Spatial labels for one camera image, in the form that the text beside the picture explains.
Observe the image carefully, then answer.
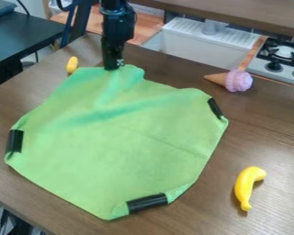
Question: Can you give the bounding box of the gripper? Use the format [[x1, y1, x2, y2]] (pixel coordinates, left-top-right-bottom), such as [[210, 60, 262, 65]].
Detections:
[[98, 8, 138, 72]]

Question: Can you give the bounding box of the green cloth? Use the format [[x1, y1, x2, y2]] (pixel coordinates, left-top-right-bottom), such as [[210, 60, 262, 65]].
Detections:
[[3, 63, 231, 221]]

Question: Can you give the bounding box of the small yellow toy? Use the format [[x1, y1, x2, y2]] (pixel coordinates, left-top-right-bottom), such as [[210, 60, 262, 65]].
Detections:
[[65, 55, 80, 75]]

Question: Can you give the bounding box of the toy sink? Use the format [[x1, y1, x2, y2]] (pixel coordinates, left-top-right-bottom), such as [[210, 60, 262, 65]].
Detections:
[[160, 16, 263, 71]]

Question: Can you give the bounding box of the black table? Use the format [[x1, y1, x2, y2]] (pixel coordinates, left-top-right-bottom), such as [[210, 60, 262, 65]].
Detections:
[[0, 11, 68, 90]]

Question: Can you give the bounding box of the pink toy ice cream cone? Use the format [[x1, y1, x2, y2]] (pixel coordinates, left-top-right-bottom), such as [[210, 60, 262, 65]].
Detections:
[[203, 68, 255, 94]]

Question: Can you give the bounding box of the toy stove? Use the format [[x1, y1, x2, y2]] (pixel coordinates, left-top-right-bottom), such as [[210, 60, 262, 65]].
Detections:
[[244, 36, 294, 89]]

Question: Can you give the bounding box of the yellow toy banana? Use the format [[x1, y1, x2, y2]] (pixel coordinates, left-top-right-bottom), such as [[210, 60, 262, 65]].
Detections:
[[232, 165, 269, 212]]

